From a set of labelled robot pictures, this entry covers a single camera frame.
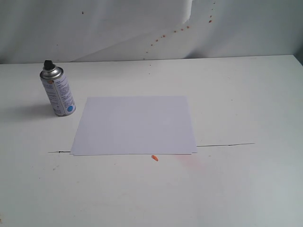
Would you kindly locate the silver spray can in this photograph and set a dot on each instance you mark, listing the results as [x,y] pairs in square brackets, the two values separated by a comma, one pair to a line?
[57,89]

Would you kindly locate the top white paper sheet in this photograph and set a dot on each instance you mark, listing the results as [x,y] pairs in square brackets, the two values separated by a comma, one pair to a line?
[134,125]

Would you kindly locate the white backdrop sheet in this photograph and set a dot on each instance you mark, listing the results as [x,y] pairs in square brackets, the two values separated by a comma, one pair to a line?
[32,31]

